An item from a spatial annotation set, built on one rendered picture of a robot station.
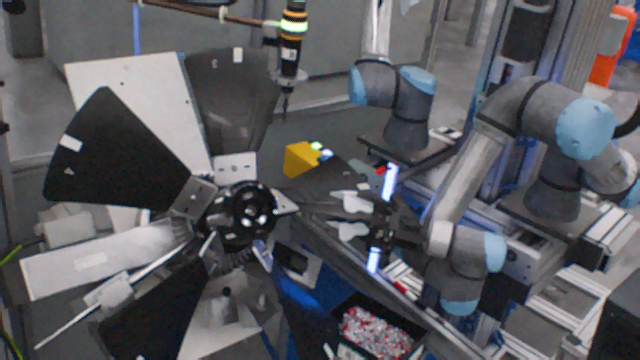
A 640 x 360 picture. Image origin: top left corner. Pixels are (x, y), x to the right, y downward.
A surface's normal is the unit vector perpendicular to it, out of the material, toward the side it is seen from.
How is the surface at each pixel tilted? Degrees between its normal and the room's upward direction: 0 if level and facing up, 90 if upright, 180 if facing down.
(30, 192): 90
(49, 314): 90
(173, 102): 50
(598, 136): 86
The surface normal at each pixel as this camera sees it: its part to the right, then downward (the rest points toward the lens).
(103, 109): 0.32, 0.17
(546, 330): 0.12, -0.86
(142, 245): 0.55, -0.21
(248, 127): -0.15, -0.24
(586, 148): 0.52, 0.42
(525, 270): -0.66, 0.29
